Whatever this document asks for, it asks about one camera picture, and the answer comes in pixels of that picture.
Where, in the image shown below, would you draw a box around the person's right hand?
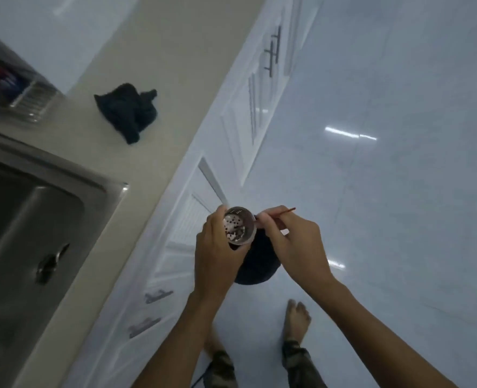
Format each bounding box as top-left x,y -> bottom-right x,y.
257,205 -> 337,296

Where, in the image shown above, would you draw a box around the person's left hand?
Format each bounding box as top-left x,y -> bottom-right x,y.
194,204 -> 260,304

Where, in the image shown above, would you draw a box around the metal sink strainer basket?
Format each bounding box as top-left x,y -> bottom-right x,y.
222,206 -> 258,244

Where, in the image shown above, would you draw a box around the thin reddish wooden stick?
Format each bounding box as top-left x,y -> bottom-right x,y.
260,207 -> 297,219

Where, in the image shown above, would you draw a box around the person's right forearm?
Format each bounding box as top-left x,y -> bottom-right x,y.
303,275 -> 462,388

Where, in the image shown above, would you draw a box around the person's left forearm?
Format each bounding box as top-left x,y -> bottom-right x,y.
130,290 -> 220,388

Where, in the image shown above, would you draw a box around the black round waste bin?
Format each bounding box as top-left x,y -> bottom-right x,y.
233,228 -> 282,286

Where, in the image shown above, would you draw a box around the white panelled cabinet door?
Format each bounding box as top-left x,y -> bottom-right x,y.
146,157 -> 229,289
282,0 -> 325,77
63,279 -> 195,388
221,0 -> 305,187

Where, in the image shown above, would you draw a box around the person's right foot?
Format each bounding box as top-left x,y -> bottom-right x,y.
282,299 -> 313,345

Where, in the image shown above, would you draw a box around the camouflage left trouser leg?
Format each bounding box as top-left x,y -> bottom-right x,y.
209,349 -> 240,388

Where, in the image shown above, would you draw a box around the camouflage trouser leg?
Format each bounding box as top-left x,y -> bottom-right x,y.
209,349 -> 240,388
281,339 -> 329,388

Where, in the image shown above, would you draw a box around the camouflage right trouser leg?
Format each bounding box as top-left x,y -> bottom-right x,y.
281,339 -> 329,388

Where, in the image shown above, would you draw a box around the dark crumpled cloth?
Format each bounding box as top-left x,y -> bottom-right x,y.
93,82 -> 158,145

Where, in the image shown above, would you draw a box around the stainless steel sink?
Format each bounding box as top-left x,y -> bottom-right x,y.
0,124 -> 129,388

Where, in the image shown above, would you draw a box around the metal dish rack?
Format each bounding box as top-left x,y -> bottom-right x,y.
0,23 -> 66,126

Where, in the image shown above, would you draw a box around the red and blue utensils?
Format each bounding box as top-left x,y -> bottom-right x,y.
0,65 -> 23,95

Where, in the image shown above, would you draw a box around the metal cabinet bar handle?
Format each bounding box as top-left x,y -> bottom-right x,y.
272,26 -> 283,64
128,317 -> 163,339
144,289 -> 174,304
263,39 -> 276,77

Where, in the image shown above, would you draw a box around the thin black cord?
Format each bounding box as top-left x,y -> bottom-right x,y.
191,361 -> 214,388

